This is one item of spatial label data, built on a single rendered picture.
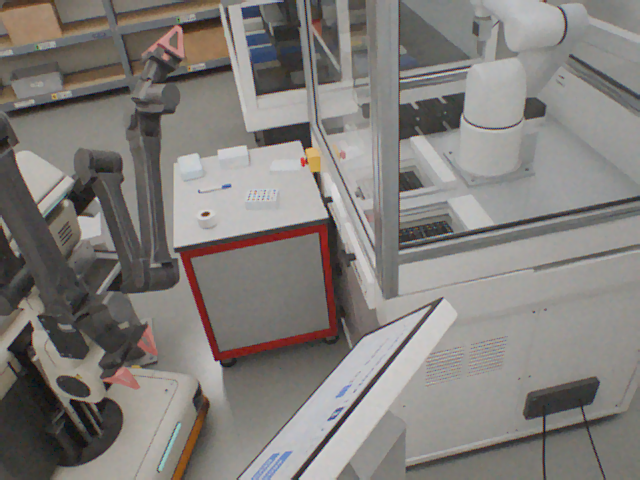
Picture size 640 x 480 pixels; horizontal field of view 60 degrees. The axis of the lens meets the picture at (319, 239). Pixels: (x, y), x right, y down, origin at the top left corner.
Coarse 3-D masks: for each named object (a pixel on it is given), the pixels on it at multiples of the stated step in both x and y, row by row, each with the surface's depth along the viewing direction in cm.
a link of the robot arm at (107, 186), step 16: (80, 160) 145; (80, 176) 145; (96, 176) 143; (112, 176) 146; (96, 192) 145; (112, 192) 143; (112, 208) 142; (112, 224) 142; (128, 224) 142; (112, 240) 142; (128, 240) 140; (128, 256) 138; (128, 272) 137; (160, 272) 133; (128, 288) 136; (144, 288) 132; (160, 288) 134
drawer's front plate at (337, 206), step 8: (328, 176) 196; (328, 184) 192; (328, 192) 195; (336, 192) 187; (336, 200) 184; (336, 208) 183; (336, 216) 187; (344, 216) 177; (344, 232) 180; (344, 240) 182
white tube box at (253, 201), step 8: (248, 192) 216; (256, 192) 216; (264, 192) 216; (272, 192) 215; (248, 200) 213; (256, 200) 211; (264, 200) 211; (272, 200) 211; (248, 208) 213; (256, 208) 213; (264, 208) 213; (272, 208) 213
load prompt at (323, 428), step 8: (408, 328) 106; (400, 336) 106; (392, 344) 105; (384, 352) 105; (376, 360) 104; (368, 368) 104; (376, 368) 99; (368, 376) 99; (360, 384) 98; (352, 392) 98; (344, 400) 97; (336, 408) 97; (344, 408) 93; (336, 416) 93; (328, 424) 92; (320, 432) 92
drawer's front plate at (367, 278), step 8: (344, 224) 174; (352, 232) 170; (352, 240) 167; (352, 248) 167; (360, 248) 163; (360, 256) 161; (352, 264) 173; (360, 264) 159; (360, 272) 161; (368, 272) 155; (360, 280) 164; (368, 280) 152; (368, 288) 154; (368, 296) 156; (368, 304) 159
